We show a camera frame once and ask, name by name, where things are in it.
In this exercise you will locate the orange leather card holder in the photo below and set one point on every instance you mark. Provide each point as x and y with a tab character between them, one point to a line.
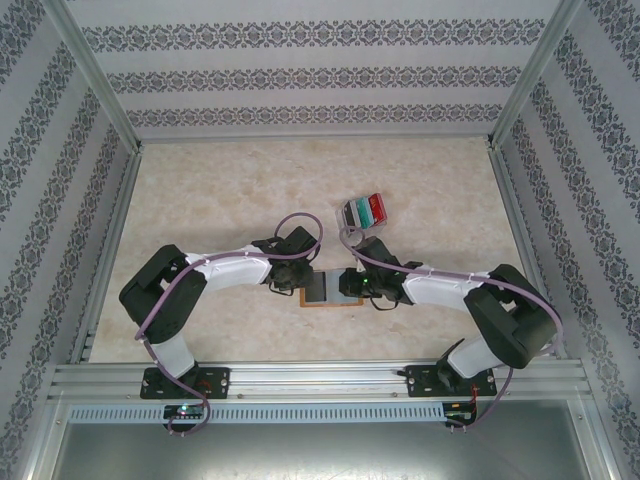
320	287

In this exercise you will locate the clear acrylic card stand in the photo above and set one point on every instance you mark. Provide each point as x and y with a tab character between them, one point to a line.
340	212

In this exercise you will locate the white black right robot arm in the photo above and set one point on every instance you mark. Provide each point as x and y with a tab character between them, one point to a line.
440	290

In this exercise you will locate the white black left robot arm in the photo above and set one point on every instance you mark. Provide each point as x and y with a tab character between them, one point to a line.
235	272

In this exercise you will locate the teal credit card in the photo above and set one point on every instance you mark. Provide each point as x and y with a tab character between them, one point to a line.
364	210

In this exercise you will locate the red credit card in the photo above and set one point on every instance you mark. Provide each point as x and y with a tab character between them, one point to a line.
378	207

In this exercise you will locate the dark credit card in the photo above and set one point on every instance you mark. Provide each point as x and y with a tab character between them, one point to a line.
350	212

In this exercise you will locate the small controller board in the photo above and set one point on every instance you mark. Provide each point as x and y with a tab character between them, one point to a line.
462	412
185	411

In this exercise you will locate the grey metal sheet panel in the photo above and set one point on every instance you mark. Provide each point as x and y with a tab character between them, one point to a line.
320	450

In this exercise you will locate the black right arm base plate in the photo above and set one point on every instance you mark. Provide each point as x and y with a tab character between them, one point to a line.
420	382

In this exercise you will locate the aluminium mounting rail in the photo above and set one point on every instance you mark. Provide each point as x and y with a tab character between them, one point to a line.
320	380

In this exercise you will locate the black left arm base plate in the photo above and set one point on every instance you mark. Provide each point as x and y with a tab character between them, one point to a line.
220	382

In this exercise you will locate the aluminium side rail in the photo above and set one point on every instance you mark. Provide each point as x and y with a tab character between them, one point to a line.
515	215
107	250

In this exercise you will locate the aluminium frame post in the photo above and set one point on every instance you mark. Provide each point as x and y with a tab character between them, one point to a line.
537	75
95	75

